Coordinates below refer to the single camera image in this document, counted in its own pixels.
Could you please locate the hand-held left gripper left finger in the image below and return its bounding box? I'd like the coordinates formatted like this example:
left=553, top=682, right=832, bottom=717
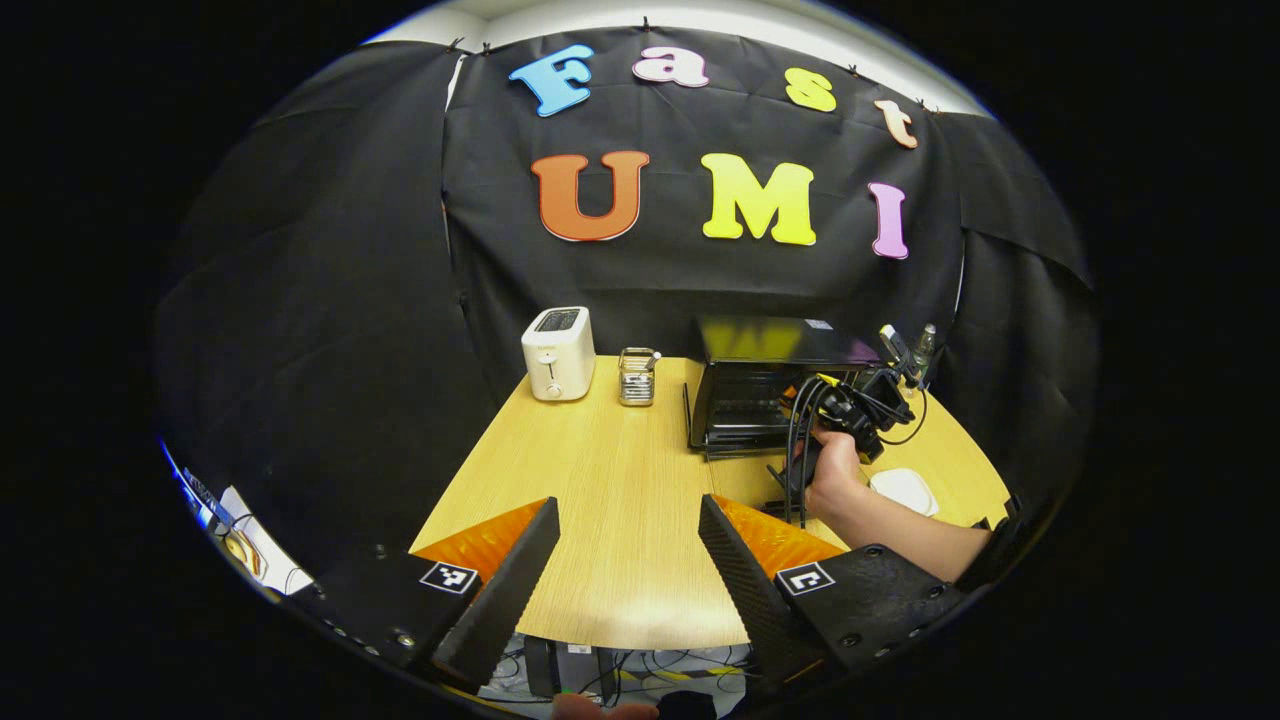
left=290, top=497, right=561, bottom=691

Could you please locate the tangle of floor cables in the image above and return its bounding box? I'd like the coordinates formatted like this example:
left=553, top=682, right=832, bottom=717
left=480, top=640, right=763, bottom=703

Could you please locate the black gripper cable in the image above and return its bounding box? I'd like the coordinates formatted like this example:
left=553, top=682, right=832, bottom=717
left=768, top=375, right=836, bottom=528

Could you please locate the white printed board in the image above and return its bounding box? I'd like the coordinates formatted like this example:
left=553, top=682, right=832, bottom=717
left=165, top=440, right=313, bottom=601

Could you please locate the black computer tower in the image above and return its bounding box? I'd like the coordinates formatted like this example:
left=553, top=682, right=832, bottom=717
left=525, top=635, right=618, bottom=701

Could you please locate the black electric oven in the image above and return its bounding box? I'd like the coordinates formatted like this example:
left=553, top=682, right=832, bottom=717
left=685, top=315, right=891, bottom=461

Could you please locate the black backdrop cloth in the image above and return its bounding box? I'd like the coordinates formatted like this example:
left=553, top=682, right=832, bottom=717
left=155, top=25, right=1101, bottom=591

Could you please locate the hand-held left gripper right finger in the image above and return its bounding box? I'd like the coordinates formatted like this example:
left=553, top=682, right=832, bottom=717
left=698, top=494, right=966, bottom=691

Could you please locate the white square plate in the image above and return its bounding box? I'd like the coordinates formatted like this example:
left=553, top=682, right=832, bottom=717
left=868, top=468, right=939, bottom=518

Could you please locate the clear glass holder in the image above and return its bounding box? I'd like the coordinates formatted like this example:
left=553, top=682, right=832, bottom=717
left=618, top=347, right=661, bottom=407

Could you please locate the white toaster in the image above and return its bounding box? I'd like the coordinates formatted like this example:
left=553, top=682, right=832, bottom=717
left=521, top=306, right=597, bottom=403

